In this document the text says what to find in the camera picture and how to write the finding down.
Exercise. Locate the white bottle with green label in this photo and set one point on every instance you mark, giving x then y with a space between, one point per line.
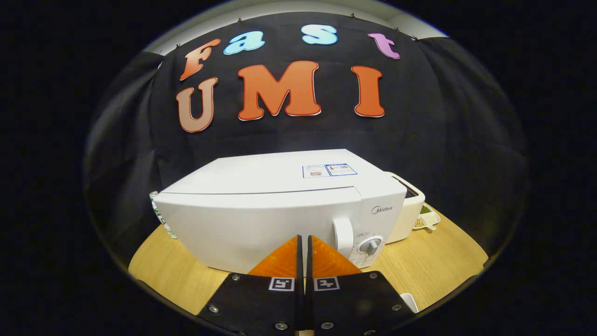
163 221

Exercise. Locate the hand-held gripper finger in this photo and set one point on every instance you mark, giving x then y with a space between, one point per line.
300 261
308 266

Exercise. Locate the white microwave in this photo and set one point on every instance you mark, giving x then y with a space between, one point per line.
256 219

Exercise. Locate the white divided dish with beans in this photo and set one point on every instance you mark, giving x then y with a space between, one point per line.
431 219

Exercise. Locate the white toaster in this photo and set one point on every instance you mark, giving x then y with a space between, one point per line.
413 214

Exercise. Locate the white rectangular dish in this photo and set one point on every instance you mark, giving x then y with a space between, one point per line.
409 302

